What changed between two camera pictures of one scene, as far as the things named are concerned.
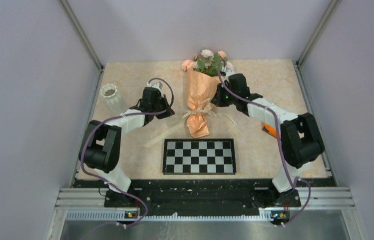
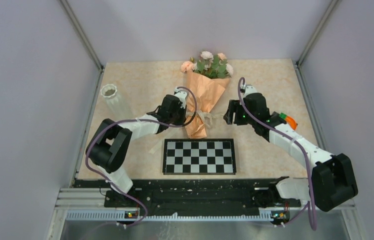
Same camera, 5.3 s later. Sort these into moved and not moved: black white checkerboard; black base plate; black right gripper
Moved: black right gripper
Not moved: black base plate; black white checkerboard
